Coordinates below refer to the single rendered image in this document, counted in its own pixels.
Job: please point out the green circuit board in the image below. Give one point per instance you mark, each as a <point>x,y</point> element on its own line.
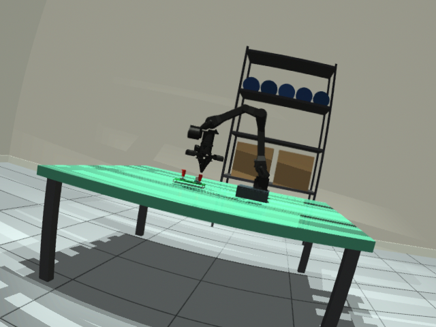
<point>198,179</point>

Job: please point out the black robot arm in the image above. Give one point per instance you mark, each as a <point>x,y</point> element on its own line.
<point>195,132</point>

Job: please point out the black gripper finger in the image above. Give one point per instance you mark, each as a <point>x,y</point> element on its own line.
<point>206,162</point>
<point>201,163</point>

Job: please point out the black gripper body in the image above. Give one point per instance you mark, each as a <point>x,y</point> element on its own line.
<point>206,148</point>

